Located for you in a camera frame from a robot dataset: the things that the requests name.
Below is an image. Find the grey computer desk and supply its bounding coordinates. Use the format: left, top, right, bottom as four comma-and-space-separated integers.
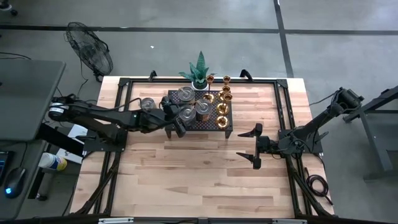
0, 139, 47, 220

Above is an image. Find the black computer mouse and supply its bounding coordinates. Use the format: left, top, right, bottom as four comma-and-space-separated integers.
2, 167, 27, 199

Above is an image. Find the coiled black cable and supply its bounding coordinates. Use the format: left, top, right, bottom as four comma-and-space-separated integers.
305, 167, 334, 206

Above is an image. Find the green plant in white pot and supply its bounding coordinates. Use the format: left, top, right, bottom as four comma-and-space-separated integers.
178, 50, 217, 91

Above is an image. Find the black perforated metal rack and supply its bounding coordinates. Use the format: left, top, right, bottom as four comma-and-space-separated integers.
164, 90, 234, 139

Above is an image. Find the black framed desk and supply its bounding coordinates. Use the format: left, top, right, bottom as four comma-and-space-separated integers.
341, 85, 398, 183

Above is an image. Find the white paper sheet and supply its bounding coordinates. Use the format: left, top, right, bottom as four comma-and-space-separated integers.
55, 147, 84, 165
67, 123, 88, 139

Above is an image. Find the large grey desk top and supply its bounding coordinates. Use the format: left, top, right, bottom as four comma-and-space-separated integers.
0, 58, 67, 142

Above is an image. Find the black fan cable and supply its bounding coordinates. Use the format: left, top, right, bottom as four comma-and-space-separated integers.
74, 58, 99, 103

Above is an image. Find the silver metal bracket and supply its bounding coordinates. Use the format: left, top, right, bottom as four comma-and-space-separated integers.
272, 218, 308, 224
98, 217, 135, 224

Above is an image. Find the white wipes canister yellow lid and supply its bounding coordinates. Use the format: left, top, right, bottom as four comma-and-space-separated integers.
37, 152, 68, 172

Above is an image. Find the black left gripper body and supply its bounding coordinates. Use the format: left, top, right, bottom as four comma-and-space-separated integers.
159, 96, 187, 138

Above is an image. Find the glass candle jar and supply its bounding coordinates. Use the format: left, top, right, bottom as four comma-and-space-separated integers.
178, 105, 198, 127
139, 97, 158, 113
177, 86, 196, 105
194, 98, 214, 123

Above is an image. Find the black control box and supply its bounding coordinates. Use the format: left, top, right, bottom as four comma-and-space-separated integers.
37, 123, 85, 157

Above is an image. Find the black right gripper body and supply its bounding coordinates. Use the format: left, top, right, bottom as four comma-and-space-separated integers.
252, 121, 277, 170

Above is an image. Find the black floor fan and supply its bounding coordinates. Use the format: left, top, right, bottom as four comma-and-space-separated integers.
63, 21, 114, 83

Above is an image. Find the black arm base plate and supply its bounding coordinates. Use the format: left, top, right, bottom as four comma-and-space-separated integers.
76, 135, 128, 153
278, 128, 330, 155

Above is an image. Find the black aluminium rig frame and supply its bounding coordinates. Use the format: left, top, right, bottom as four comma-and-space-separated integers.
70, 77, 335, 224

